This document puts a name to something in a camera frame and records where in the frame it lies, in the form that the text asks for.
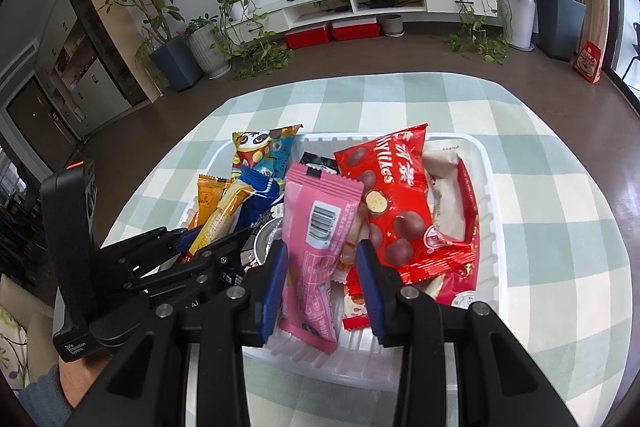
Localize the plant in ribbed white pot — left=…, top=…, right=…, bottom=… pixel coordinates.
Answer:
left=184, top=14, right=232, bottom=81

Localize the orange snack packet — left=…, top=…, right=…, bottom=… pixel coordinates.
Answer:
left=187, top=174, right=234, bottom=259

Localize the yellow and blue snack packet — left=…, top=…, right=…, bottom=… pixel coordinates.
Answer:
left=187, top=166, right=282, bottom=264

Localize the person's left forearm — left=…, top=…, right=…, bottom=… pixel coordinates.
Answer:
left=19, top=349, right=117, bottom=427

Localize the blue panda-print snack bag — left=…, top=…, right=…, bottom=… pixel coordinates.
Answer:
left=230, top=123, right=305, bottom=181

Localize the red paper bag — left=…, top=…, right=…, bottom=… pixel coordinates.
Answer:
left=572, top=40, right=604, bottom=86

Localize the tall plant in blue pot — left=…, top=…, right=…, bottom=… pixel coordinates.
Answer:
left=106, top=0, right=205, bottom=94

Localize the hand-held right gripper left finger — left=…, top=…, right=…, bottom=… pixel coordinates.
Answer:
left=65, top=240, right=290, bottom=427

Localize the black cookie packet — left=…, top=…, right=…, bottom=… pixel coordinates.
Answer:
left=219, top=150, right=342, bottom=289

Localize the trailing plant on cabinet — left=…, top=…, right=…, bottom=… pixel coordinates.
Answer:
left=214, top=0, right=297, bottom=81

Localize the white and red snack packet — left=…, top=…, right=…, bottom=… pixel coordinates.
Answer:
left=422, top=142, right=482, bottom=244

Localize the empty grey flower pot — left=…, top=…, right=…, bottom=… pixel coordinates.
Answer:
left=381, top=13, right=404, bottom=38

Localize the red storage box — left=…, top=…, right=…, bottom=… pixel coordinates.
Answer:
left=284, top=26, right=332, bottom=51
left=331, top=18, right=382, bottom=42

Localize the white plastic tray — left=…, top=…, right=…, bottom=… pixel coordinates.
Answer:
left=184, top=132, right=504, bottom=394

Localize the pink snack packet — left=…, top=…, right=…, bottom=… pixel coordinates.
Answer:
left=277, top=162, right=366, bottom=356

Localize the plant in tall white pot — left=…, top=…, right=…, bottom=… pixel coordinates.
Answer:
left=482, top=0, right=540, bottom=54

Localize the wooden wall cabinet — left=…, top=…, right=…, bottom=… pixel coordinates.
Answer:
left=34, top=0, right=164, bottom=138

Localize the white tv cabinet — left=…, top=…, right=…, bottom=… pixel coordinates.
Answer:
left=224, top=0, right=502, bottom=44

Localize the dark brown door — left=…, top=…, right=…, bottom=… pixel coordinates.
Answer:
left=4, top=74, right=82, bottom=174

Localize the red flower-print snack packet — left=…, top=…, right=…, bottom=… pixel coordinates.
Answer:
left=340, top=264, right=382, bottom=332

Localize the green checked tablecloth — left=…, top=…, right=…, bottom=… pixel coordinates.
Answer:
left=99, top=72, right=634, bottom=427

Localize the floral cushion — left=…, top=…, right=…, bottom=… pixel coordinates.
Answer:
left=0, top=304, right=32, bottom=391

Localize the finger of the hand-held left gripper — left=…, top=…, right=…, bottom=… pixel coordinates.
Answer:
left=122, top=226, right=257, bottom=308
left=99, top=226, right=202, bottom=282

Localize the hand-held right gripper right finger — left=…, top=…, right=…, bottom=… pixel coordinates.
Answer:
left=354, top=240, right=576, bottom=427

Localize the red chocolate ball bag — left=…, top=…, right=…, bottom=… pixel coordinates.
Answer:
left=333, top=123, right=476, bottom=286

